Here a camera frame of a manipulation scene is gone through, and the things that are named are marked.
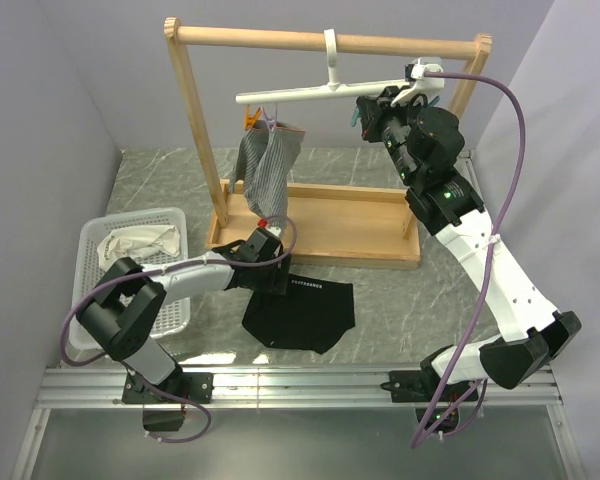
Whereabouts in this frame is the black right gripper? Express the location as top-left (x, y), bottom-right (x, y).
top-left (360, 86), bottom-right (425, 187)

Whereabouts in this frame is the black underwear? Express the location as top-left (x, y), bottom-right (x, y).
top-left (242, 274), bottom-right (355, 354)

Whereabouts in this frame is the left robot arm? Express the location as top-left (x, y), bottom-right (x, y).
top-left (71, 226), bottom-right (290, 402)

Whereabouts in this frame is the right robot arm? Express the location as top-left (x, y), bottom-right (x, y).
top-left (356, 87), bottom-right (582, 400)

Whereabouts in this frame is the white plastic hanger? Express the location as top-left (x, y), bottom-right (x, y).
top-left (235, 29), bottom-right (407, 105)

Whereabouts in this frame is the grey striped underwear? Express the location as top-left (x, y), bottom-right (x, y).
top-left (229, 120), bottom-right (305, 229)

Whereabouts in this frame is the purple clothes peg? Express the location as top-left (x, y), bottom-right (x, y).
top-left (261, 104), bottom-right (278, 132)

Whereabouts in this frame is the white plastic basket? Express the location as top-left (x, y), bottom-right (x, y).
top-left (72, 207), bottom-right (191, 340)

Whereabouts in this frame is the wooden clothes rack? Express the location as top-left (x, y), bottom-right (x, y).
top-left (164, 17), bottom-right (492, 269)

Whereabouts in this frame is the orange clothes peg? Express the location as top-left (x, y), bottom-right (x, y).
top-left (244, 105), bottom-right (262, 130)

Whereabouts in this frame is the white cloth in basket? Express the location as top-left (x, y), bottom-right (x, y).
top-left (97, 225), bottom-right (181, 270)

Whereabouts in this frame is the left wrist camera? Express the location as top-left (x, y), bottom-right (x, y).
top-left (256, 218), bottom-right (284, 243)

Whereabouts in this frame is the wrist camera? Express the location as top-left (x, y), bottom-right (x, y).
top-left (256, 218), bottom-right (284, 243)
top-left (391, 57), bottom-right (445, 107)

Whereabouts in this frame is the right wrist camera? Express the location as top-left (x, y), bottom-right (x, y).
top-left (391, 57), bottom-right (445, 107)

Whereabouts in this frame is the aluminium rail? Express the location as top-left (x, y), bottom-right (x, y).
top-left (34, 367), bottom-right (565, 411)

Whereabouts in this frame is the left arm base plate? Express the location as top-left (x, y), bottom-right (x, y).
top-left (121, 372), bottom-right (214, 405)

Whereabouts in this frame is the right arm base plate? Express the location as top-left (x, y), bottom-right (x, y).
top-left (380, 370), bottom-right (472, 403)

